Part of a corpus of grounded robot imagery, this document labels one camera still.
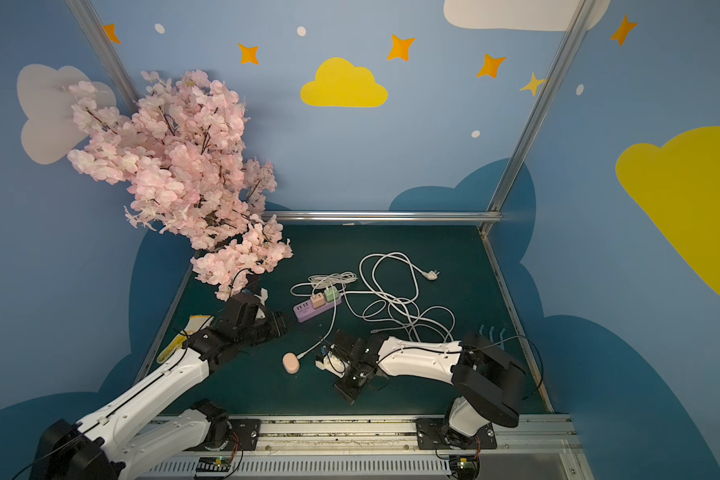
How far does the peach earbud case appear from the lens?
0.85 meters

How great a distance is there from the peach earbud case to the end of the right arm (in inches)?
7.5

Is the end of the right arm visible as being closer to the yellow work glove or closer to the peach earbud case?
the peach earbud case

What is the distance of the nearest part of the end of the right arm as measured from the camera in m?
0.61

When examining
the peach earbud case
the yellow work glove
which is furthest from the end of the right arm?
the yellow work glove
